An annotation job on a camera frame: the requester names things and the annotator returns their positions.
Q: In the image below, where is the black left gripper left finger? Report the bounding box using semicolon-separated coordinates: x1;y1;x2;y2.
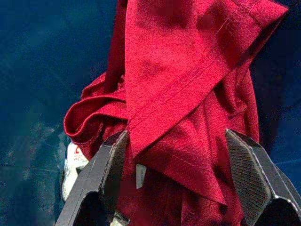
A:
55;129;129;226

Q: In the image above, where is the white printed garment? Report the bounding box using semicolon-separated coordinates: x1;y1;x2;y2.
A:
61;142;89;202

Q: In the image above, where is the blue plastic bucket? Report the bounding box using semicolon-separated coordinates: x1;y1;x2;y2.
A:
0;0;301;226

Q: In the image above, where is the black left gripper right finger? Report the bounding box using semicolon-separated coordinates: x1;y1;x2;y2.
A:
225;128;301;226

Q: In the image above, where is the dark red garment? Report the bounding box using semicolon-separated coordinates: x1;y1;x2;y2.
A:
63;0;289;226

